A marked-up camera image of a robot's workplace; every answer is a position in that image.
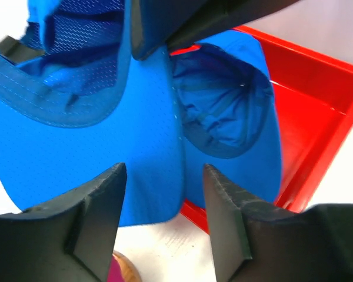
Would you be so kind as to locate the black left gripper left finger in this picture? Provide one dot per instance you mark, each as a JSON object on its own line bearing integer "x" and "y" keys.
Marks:
{"x": 68, "y": 238}

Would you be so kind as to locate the magenta cap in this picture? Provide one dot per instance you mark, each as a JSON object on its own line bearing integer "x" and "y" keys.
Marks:
{"x": 115, "y": 272}

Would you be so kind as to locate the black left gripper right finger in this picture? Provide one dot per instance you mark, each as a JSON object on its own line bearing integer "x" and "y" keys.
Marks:
{"x": 254, "y": 240}

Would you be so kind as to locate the red plastic bin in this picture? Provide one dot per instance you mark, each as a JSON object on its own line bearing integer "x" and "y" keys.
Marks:
{"x": 314, "y": 107}

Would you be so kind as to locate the blue hat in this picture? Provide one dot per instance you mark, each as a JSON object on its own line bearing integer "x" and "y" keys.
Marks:
{"x": 73, "y": 102}

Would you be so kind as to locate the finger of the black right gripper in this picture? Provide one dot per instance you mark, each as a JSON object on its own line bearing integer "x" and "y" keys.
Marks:
{"x": 178, "y": 24}

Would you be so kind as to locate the light wooden hat stand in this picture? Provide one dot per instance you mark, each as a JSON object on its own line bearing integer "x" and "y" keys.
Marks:
{"x": 129, "y": 271}

